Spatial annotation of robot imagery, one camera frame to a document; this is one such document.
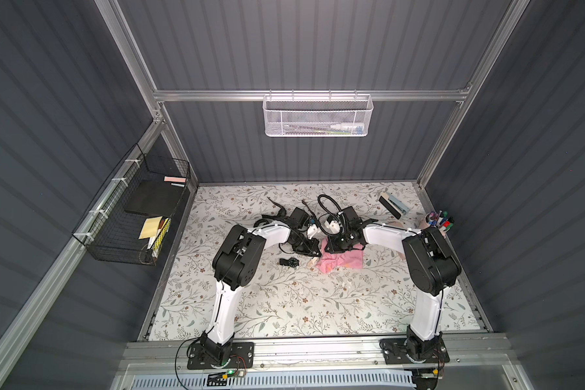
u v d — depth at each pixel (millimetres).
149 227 722
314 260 934
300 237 860
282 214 1049
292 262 936
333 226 912
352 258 934
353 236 740
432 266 516
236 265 549
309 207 1110
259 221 1043
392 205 1081
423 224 937
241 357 724
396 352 735
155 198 767
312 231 917
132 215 734
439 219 912
